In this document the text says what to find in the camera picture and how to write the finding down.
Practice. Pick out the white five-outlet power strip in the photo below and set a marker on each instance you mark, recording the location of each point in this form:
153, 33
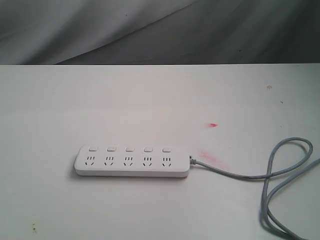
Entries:
132, 161

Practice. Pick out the grey backdrop cloth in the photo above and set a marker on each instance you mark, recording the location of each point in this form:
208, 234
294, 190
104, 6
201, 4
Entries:
159, 32

